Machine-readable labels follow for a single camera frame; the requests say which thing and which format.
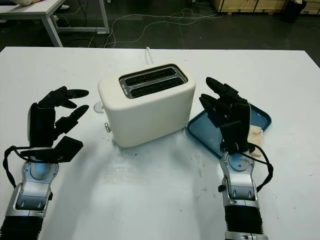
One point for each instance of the blue plastic tray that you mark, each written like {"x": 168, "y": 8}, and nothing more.
{"x": 200, "y": 130}

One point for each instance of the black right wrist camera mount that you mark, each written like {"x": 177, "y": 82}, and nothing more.
{"x": 230, "y": 137}

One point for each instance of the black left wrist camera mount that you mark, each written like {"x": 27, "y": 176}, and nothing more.
{"x": 65, "y": 148}

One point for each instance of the black trash bin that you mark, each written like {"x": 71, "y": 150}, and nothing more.
{"x": 292, "y": 12}

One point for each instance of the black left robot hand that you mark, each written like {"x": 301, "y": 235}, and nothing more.
{"x": 41, "y": 125}

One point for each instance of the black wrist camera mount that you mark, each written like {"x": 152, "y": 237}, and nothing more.
{"x": 230, "y": 137}
{"x": 65, "y": 148}

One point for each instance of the person in beige sleeve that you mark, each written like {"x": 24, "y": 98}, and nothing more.
{"x": 23, "y": 2}

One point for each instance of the white office desk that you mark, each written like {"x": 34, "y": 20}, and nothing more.
{"x": 25, "y": 8}

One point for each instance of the wooden crate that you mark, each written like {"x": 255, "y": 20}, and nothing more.
{"x": 250, "y": 5}

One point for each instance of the slice of white bread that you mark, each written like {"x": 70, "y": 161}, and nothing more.
{"x": 255, "y": 136}

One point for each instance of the white shoe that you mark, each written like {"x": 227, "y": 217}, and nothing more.
{"x": 65, "y": 7}

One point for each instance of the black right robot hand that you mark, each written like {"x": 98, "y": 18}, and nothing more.
{"x": 244, "y": 117}

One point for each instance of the cream white two-slot toaster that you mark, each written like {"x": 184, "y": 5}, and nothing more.
{"x": 150, "y": 112}

